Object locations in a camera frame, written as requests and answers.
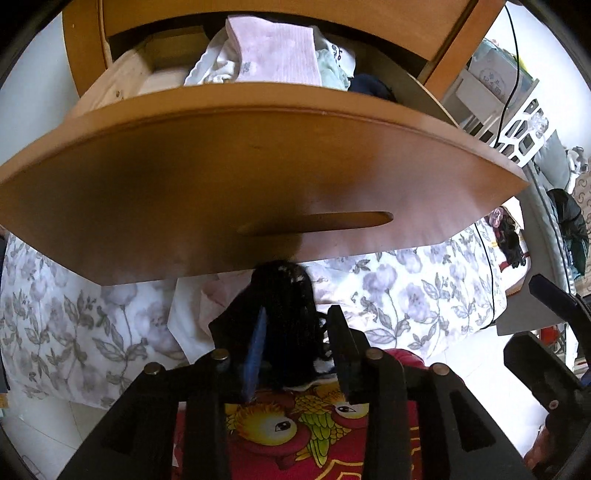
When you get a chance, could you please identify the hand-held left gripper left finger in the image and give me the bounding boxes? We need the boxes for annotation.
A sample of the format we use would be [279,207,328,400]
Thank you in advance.
[60,305,269,480]

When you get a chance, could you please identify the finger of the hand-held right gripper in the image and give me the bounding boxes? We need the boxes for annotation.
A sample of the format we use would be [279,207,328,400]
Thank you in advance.
[503,332,583,414]
[529,274,591,324]

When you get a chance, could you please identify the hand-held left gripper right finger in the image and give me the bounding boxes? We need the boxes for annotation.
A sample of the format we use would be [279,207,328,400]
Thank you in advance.
[325,305,527,480]

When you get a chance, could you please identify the black garment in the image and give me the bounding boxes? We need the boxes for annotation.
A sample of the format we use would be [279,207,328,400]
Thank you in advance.
[210,261,339,389]

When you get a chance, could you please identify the wooden drawer with slot handle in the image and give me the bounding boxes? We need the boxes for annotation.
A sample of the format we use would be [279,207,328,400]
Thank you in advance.
[0,28,531,288]

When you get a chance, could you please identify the person's right hand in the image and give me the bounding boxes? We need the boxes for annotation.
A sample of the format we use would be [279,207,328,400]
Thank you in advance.
[524,427,571,478]

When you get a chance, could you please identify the pile of dark small clothes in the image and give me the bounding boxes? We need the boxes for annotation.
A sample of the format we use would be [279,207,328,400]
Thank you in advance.
[490,208,528,272]

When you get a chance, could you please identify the black jacket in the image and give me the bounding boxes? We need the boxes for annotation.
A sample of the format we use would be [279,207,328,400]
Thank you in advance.
[547,188,591,280]

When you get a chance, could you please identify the red printed blanket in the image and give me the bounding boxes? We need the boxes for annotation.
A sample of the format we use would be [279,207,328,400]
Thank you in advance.
[173,348,423,480]

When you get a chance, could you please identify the grey sofa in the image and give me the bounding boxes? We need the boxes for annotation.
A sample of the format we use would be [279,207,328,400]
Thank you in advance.
[519,131,591,298]

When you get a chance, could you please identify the white lattice basket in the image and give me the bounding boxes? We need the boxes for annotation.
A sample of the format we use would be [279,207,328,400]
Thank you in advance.
[496,99,561,167]

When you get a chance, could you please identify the floral printed blanket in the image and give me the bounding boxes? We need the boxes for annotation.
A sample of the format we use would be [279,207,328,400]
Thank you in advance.
[0,217,509,409]

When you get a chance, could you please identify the labelled storage box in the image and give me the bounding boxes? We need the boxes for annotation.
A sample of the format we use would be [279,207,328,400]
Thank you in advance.
[468,39,523,108]

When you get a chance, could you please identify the navy cloth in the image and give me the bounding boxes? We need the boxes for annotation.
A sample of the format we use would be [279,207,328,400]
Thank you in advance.
[348,74,394,101]

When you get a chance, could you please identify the white thin cotton garment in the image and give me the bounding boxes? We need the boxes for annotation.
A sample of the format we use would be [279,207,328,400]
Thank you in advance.
[185,33,246,87]

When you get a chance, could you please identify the pink ribbed garment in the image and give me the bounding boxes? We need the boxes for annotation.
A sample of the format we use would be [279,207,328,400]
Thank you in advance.
[225,16,323,87]

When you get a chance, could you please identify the black cable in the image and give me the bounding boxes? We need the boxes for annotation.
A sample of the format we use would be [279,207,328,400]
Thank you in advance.
[495,0,523,149]

